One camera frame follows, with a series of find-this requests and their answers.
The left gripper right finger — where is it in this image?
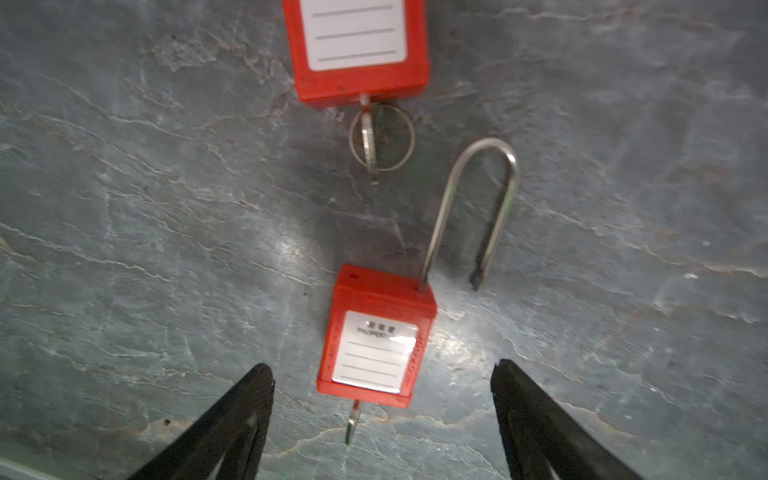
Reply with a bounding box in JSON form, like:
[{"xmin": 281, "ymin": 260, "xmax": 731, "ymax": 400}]
[{"xmin": 490, "ymin": 359, "xmax": 640, "ymax": 479}]

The red padlock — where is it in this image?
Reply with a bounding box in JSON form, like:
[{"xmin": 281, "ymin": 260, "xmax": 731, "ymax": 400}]
[
  {"xmin": 282, "ymin": 0, "xmax": 430, "ymax": 108},
  {"xmin": 316, "ymin": 138, "xmax": 520, "ymax": 408}
]

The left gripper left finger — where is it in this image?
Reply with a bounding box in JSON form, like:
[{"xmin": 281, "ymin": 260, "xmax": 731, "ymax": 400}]
[{"xmin": 131, "ymin": 363, "xmax": 275, "ymax": 479}]

